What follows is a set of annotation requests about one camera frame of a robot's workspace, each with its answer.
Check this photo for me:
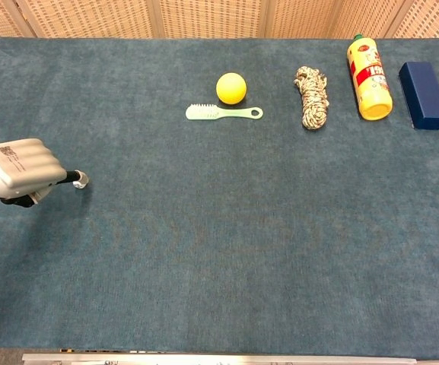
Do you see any teal felt table cloth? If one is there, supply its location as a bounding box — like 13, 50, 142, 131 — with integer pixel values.
0, 36, 439, 360

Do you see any light green plastic brush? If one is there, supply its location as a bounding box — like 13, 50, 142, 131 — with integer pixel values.
185, 103, 264, 122

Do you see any yellow ball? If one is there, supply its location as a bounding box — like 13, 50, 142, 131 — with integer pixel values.
215, 71, 248, 106

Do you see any coiled braided rope bundle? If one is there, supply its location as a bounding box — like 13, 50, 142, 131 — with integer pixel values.
293, 65, 329, 131

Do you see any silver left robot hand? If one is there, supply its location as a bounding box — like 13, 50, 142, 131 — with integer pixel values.
0, 138, 91, 208

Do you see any dark blue rectangular box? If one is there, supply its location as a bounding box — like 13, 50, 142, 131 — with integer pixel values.
398, 61, 439, 131

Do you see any woven rattan folding screen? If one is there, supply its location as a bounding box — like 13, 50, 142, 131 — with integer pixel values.
0, 0, 439, 40

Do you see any yellow plastic bottle red label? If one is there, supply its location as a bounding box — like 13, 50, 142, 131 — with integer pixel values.
346, 33, 394, 122

